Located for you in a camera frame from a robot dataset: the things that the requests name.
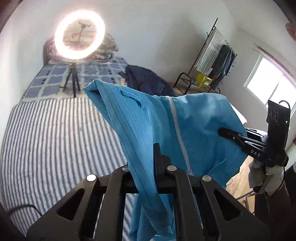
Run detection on blue work garment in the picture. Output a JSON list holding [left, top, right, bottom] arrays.
[[84, 79, 247, 240]]

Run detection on dark hanging clothes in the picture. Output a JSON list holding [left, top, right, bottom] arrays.
[[208, 45, 236, 90]]

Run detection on black clothes rack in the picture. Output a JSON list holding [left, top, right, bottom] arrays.
[[173, 19, 237, 95]]

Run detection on pile of dark clothes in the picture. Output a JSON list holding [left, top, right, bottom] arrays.
[[118, 65, 177, 97]]

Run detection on gloved right hand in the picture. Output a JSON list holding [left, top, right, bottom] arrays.
[[248, 160, 284, 196]]

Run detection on orange low bed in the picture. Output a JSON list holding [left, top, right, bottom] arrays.
[[230, 103, 247, 125]]

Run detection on window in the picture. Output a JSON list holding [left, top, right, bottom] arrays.
[[243, 54, 295, 114]]

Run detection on striped blue white quilt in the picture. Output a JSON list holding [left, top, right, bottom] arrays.
[[1, 97, 127, 235]]

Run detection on yellow box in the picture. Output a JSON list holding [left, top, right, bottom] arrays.
[[196, 73, 212, 89]]

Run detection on striped hanging cloth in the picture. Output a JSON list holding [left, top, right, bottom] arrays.
[[194, 28, 226, 75]]

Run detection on blue checked bed sheet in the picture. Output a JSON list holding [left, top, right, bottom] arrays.
[[21, 57, 127, 102]]

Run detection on black tripod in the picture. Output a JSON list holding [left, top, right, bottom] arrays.
[[60, 61, 81, 98]]

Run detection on floral folded blanket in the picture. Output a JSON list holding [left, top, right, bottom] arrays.
[[47, 32, 119, 64]]

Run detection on ring light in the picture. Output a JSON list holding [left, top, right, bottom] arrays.
[[54, 10, 105, 60]]

